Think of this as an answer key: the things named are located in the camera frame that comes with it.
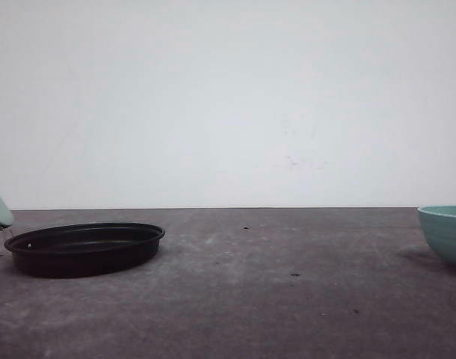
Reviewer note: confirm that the black frying pan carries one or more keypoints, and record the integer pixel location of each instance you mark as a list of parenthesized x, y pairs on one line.
[(83, 250)]

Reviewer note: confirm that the teal ceramic bowl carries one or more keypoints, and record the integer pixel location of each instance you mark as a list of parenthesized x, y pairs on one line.
[(438, 225)]

